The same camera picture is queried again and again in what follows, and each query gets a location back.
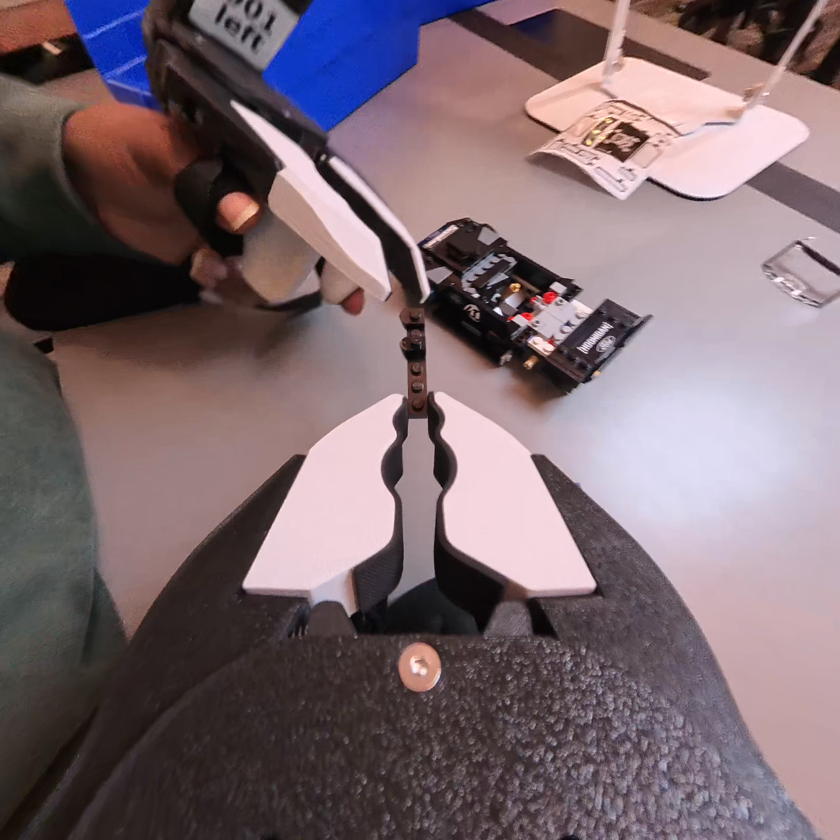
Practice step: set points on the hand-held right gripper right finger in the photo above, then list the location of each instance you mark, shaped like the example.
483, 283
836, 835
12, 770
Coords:
519, 519

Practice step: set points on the white booklet stand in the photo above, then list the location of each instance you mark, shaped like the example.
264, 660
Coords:
735, 138

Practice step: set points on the person's left hand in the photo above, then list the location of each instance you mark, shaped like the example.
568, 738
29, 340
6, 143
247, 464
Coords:
125, 171

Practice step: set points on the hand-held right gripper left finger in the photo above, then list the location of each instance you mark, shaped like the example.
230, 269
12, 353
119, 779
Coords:
322, 519

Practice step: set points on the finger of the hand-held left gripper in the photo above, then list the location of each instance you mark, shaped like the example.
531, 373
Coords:
322, 217
394, 243

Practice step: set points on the blue plastic bin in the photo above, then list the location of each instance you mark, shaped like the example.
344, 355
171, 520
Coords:
341, 53

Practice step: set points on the black long lego plate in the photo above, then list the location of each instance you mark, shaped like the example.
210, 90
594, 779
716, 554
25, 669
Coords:
414, 355

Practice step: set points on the black lego car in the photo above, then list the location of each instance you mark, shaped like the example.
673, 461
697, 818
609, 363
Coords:
525, 302

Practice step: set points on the person's left forearm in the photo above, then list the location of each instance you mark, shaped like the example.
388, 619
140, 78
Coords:
33, 171

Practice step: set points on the clear lego windshield piece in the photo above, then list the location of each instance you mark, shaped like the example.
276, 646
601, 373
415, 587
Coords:
803, 273

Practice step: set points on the sticker sheet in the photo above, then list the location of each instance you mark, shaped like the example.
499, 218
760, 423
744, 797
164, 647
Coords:
610, 145

